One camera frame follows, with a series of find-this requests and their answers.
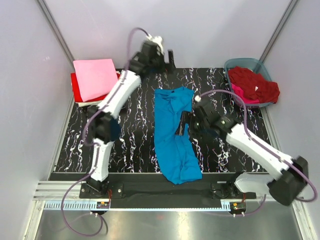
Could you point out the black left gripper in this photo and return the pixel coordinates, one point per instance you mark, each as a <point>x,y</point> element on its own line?
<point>170,67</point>

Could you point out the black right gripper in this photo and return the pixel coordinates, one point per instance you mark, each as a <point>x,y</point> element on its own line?
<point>186,117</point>

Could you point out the blue t shirt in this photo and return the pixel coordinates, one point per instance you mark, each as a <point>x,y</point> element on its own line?
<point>174,153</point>

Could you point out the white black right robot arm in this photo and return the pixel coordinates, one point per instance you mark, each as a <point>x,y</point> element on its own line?
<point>287,176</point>

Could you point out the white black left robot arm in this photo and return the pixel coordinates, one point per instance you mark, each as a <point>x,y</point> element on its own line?
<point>103,125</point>

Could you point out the magenta t shirt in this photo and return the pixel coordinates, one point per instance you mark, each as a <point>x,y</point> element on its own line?
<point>238,91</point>

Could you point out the folded pink t shirt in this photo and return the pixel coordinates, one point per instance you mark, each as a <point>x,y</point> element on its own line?
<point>95,78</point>

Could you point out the dark red t shirt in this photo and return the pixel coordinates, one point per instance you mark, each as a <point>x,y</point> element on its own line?
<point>254,85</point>

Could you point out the translucent blue plastic basket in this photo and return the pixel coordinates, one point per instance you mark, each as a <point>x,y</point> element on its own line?
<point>252,64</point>

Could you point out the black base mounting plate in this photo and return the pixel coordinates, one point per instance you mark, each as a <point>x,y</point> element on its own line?
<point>144,203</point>

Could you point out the folded red t shirt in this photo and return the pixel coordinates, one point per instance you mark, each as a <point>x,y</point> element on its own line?
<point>76,92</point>

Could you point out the folded cream t shirt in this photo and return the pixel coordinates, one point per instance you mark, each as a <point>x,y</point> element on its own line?
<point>89,103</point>

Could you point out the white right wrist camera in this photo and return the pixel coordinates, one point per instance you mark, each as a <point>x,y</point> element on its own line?
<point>197,98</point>

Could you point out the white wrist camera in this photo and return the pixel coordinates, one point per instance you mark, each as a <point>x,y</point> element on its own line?
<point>197,98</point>
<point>157,40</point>

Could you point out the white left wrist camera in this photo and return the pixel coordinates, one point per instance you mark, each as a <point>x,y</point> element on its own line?
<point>157,40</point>

